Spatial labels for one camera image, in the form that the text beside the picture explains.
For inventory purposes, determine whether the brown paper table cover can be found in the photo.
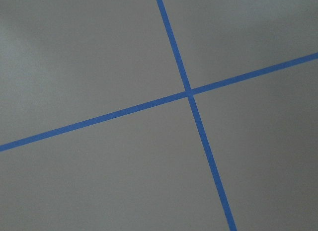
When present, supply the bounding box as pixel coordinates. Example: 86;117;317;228
0;0;318;231

